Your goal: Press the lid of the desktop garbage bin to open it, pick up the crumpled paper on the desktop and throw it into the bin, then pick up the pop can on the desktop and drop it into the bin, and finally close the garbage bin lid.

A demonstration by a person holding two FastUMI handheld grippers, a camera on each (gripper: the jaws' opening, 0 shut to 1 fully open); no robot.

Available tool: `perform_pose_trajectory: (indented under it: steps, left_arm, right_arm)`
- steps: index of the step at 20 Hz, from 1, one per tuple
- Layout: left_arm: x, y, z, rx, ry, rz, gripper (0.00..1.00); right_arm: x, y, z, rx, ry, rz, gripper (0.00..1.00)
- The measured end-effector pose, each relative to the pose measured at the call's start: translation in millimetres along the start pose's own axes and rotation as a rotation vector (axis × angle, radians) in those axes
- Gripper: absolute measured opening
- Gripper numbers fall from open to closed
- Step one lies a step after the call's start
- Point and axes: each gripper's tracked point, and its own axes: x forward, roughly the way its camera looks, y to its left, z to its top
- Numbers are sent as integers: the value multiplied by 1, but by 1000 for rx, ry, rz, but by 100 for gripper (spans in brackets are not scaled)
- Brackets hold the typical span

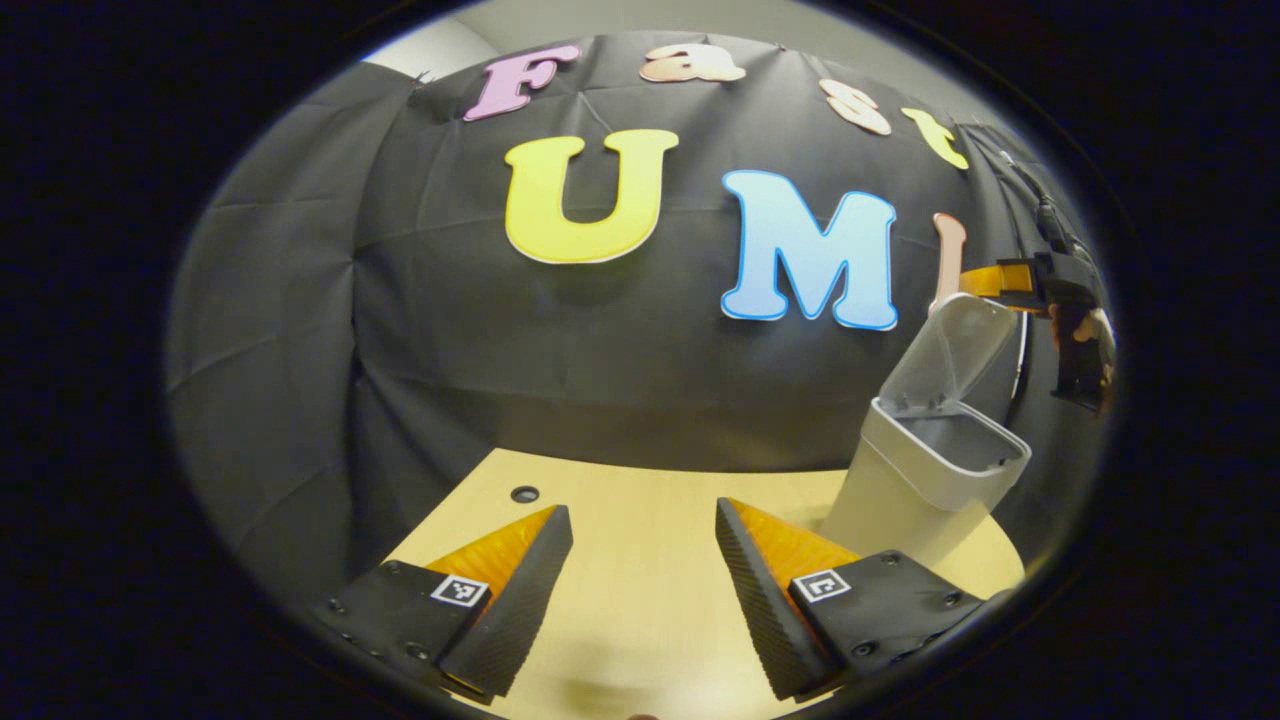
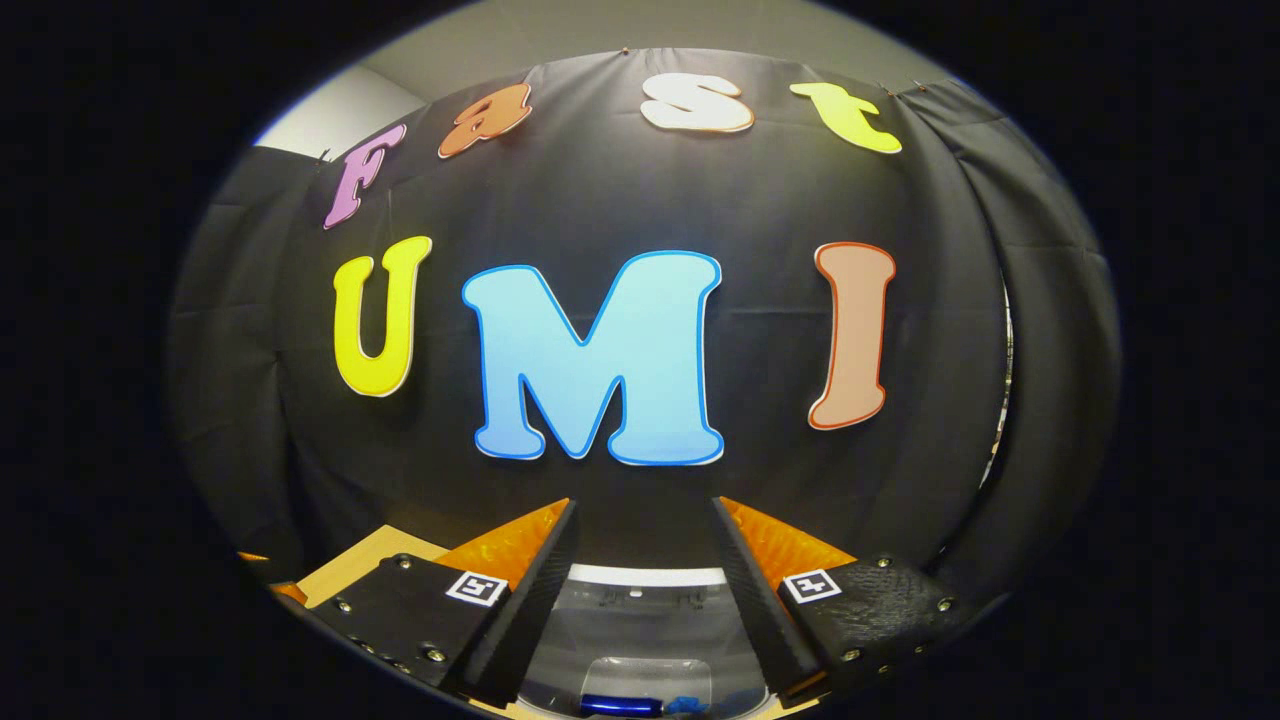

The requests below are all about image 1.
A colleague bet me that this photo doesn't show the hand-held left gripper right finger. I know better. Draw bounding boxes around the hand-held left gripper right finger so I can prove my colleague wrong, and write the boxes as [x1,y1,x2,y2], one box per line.
[715,497,986,701]

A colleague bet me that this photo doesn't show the black backdrop cloth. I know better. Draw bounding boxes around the black backdrop cloth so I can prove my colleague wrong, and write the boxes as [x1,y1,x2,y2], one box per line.
[165,32,1116,601]

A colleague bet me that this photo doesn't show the wooden desktop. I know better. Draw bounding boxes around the wooden desktop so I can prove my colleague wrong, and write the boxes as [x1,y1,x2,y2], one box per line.
[385,447,1026,720]

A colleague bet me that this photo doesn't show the black cable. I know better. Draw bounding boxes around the black cable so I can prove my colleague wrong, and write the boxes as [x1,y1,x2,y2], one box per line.
[985,128,1093,263]

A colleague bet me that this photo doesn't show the white desktop garbage bin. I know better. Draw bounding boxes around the white desktop garbage bin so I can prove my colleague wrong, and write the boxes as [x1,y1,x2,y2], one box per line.
[820,293,1033,571]

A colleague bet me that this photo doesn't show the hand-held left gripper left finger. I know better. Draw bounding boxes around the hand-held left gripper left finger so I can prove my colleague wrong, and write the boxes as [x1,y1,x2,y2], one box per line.
[315,503,574,699]

